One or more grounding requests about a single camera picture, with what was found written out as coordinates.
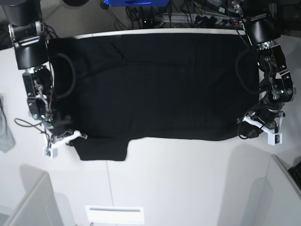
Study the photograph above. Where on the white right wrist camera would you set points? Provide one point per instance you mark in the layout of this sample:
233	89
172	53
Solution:
61	143

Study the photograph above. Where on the blue box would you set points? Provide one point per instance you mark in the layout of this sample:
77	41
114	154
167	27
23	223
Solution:
137	3

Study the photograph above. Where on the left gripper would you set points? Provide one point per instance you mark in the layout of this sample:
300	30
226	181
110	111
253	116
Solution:
261	108

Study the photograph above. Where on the grey cloth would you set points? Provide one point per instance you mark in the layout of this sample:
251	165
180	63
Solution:
7	141

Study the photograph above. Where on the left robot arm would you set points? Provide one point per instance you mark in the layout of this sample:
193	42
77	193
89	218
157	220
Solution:
277	85

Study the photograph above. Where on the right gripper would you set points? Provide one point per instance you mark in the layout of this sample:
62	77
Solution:
59	126

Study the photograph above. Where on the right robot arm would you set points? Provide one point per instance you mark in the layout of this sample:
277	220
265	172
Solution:
27	33

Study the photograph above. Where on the black T-shirt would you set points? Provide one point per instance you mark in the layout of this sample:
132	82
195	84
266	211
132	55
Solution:
183	86

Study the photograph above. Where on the black keyboard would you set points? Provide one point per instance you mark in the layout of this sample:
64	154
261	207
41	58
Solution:
295	172

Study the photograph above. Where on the white power strip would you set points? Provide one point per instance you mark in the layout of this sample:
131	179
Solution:
183	20

